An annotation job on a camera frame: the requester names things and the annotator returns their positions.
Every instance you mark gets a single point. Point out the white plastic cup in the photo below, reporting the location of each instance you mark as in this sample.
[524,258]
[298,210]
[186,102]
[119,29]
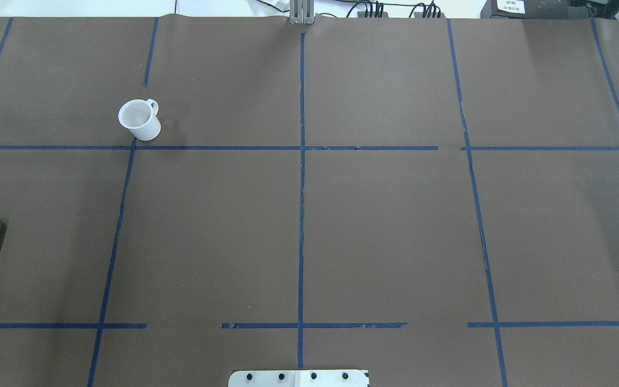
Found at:
[139,117]

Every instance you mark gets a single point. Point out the brown paper table cover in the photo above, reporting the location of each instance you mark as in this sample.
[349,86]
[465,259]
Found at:
[433,201]

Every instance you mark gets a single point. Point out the silver metal mounting plate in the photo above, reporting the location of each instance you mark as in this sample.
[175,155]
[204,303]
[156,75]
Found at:
[319,377]

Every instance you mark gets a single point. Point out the black device with white label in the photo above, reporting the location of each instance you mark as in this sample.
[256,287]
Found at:
[558,10]

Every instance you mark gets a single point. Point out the grey aluminium profile post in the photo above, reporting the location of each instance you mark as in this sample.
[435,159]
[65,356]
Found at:
[302,12]

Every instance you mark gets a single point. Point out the left black cable connector block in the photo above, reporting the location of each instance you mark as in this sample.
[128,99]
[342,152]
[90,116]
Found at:
[372,10]

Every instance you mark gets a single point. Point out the black cable connector block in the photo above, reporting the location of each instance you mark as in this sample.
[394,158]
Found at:
[372,10]
[428,10]

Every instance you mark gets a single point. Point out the right black cable connector block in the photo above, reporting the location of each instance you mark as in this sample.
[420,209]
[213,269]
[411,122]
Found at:
[428,10]

